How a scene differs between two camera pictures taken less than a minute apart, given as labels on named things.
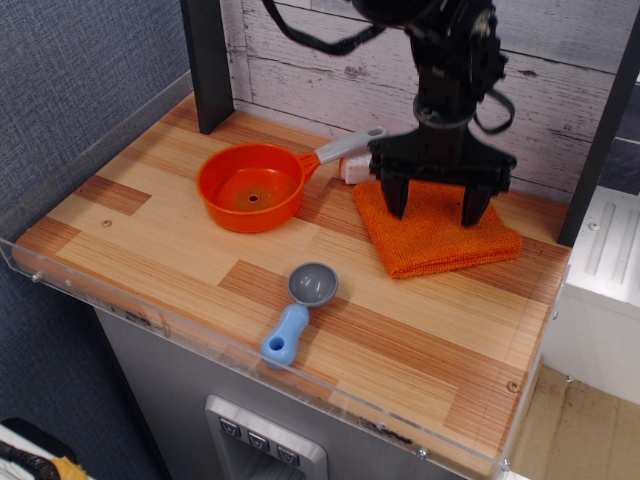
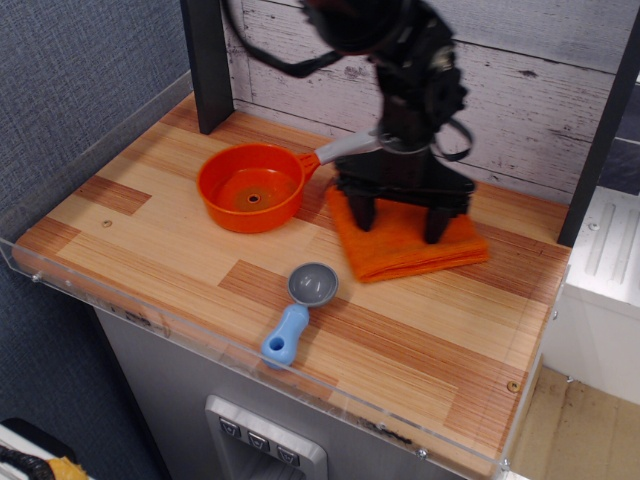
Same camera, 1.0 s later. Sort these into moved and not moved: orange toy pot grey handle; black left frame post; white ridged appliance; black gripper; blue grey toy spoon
Moved: black gripper
Not moved: black left frame post; blue grey toy spoon; white ridged appliance; orange toy pot grey handle
